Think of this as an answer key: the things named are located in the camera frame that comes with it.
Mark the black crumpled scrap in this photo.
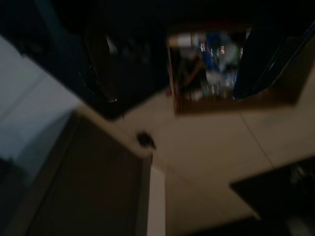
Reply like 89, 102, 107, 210
136, 131, 157, 150

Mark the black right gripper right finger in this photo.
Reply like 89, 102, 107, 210
232, 22, 315, 100

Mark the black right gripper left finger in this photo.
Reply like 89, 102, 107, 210
83, 14, 119, 103

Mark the brown cardboard rubbish box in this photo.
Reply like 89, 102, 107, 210
167, 24, 305, 116

